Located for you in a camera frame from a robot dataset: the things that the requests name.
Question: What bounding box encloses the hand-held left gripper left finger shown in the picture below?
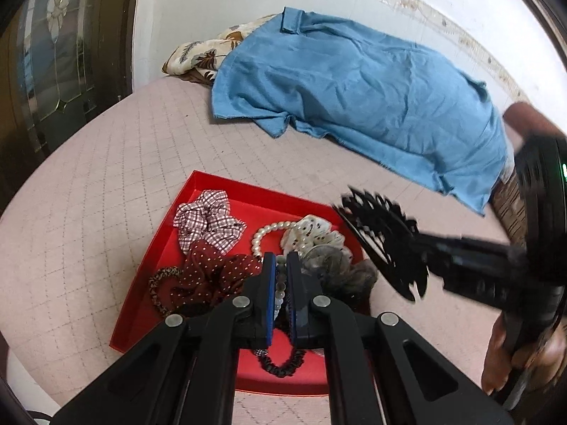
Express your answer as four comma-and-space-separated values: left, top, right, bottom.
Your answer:
52, 251, 278, 425

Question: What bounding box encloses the white dotted scrunchie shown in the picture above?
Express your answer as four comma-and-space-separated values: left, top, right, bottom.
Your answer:
280, 215, 346, 257

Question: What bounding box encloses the brown sofa cushion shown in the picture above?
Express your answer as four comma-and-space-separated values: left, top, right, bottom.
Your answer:
503, 102, 564, 143

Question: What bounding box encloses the stained glass door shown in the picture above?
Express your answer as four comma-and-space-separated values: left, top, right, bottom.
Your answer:
0, 0, 143, 215

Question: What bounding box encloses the leopard print scrunchie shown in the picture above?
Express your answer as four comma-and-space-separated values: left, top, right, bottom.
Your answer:
148, 266, 183, 316

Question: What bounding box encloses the pale green bead bracelet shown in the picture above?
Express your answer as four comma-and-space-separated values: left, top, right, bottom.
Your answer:
274, 257, 290, 322

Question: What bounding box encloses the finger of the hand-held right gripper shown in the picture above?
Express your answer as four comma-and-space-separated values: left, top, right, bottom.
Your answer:
427, 266, 528, 315
412, 230, 529, 277

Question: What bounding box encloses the floral pillow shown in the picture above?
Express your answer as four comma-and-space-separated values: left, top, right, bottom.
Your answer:
162, 14, 279, 88

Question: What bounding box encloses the red plaid scrunchie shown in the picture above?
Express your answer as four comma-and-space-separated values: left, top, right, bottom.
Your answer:
174, 189, 248, 255

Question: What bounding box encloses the white pearl bracelet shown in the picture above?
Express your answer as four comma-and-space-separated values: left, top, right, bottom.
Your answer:
250, 221, 298, 260

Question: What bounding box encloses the black hair claw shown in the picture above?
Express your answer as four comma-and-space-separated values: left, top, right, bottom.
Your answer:
332, 188, 430, 304

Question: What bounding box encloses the person's right hand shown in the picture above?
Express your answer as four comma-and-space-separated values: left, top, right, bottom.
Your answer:
479, 307, 567, 396

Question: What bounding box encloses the red tray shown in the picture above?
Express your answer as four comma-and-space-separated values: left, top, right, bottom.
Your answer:
110, 169, 374, 397

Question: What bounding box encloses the black hair tie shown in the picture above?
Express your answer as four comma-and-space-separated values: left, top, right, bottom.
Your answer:
252, 346, 307, 378

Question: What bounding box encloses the grey sheer scrunchie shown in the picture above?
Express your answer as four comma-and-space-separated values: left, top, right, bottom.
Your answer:
301, 245, 378, 298

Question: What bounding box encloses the blue cloth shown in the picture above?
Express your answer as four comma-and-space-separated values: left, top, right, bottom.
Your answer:
210, 6, 508, 217

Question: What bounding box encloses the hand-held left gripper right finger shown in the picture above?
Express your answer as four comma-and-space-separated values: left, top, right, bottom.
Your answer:
286, 252, 515, 425

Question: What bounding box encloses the red polka dot scrunchie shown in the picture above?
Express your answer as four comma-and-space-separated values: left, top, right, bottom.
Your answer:
170, 240, 264, 316

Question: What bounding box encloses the striped sofa cushion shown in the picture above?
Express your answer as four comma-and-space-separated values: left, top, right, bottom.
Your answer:
488, 172, 529, 245

